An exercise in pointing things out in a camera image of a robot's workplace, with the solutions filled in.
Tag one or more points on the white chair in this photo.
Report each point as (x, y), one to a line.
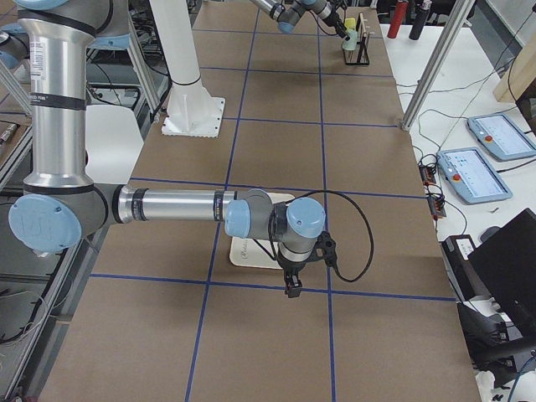
(113, 142)

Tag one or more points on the black bottle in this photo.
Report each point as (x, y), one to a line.
(422, 11)

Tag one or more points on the cream rabbit tray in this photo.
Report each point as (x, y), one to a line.
(246, 253)

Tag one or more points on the aluminium frame post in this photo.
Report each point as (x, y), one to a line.
(447, 38)

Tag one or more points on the red bottle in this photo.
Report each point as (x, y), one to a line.
(397, 19)

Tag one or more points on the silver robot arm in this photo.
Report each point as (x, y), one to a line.
(288, 18)
(61, 204)

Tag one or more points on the yellow cup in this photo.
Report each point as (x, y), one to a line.
(350, 25)

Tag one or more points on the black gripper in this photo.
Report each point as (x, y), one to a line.
(333, 19)
(289, 266)

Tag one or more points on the pale green cup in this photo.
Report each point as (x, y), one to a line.
(350, 43)

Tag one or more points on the orange black circuit board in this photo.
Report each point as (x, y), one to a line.
(428, 174)

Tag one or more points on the teach pendant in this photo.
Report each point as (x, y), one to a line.
(472, 176)
(501, 137)

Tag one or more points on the black wire cup rack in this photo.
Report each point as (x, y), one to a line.
(360, 56)

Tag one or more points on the far teach pendant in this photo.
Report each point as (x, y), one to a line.
(501, 137)

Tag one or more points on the black box with label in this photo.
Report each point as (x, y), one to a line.
(456, 249)

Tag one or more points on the near teach pendant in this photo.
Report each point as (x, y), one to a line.
(472, 176)

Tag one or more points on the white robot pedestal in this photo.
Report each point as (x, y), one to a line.
(191, 110)

